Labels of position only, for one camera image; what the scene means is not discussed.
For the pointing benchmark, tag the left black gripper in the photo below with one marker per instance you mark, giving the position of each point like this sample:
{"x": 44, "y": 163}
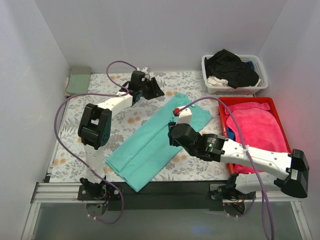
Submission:
{"x": 149, "y": 87}

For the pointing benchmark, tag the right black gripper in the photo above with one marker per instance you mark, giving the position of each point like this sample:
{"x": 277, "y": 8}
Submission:
{"x": 171, "y": 128}

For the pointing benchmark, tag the teal t shirt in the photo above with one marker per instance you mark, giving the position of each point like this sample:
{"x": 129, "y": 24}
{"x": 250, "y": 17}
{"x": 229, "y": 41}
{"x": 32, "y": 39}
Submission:
{"x": 147, "y": 151}

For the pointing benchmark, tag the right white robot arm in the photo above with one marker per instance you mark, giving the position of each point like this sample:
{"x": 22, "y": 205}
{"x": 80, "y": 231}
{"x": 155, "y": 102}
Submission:
{"x": 287, "y": 172}

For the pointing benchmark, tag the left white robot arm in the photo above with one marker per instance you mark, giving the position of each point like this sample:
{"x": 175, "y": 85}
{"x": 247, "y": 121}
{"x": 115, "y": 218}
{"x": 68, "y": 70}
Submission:
{"x": 95, "y": 124}

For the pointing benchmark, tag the blue garment in tray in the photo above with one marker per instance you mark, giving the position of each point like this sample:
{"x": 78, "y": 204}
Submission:
{"x": 231, "y": 134}

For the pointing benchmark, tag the pink towel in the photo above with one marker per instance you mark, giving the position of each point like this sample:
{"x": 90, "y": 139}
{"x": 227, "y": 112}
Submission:
{"x": 259, "y": 127}

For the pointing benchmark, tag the red plastic tray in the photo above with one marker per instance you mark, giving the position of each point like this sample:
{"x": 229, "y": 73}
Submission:
{"x": 275, "y": 110}

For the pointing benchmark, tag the white garment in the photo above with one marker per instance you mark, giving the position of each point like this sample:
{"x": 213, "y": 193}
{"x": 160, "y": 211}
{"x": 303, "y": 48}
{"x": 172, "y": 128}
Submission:
{"x": 217, "y": 82}

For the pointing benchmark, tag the folded green cloth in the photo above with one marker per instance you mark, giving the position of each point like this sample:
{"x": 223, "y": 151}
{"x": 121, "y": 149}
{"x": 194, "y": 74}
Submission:
{"x": 78, "y": 80}

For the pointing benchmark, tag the black garment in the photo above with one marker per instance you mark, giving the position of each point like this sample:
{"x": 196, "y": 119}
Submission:
{"x": 226, "y": 65}

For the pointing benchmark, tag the blue garment in basket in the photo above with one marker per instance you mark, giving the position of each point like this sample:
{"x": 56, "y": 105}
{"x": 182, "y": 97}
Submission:
{"x": 251, "y": 65}

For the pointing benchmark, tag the white plastic basket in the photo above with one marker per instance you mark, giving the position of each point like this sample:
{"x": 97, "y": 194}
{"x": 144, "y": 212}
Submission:
{"x": 259, "y": 69}

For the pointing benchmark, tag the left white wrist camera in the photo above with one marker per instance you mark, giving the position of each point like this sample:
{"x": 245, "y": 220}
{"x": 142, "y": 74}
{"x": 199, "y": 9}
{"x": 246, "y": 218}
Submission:
{"x": 143, "y": 71}

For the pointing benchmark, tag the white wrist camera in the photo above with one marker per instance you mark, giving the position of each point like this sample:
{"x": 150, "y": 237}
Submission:
{"x": 183, "y": 116}
{"x": 143, "y": 71}

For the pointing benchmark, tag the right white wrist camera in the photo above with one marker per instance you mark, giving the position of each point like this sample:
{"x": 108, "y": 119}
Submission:
{"x": 183, "y": 116}

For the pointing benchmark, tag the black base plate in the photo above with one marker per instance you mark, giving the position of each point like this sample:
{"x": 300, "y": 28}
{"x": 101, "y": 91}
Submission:
{"x": 173, "y": 195}

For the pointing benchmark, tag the aluminium rail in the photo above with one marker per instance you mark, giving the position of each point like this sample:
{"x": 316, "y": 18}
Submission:
{"x": 68, "y": 193}

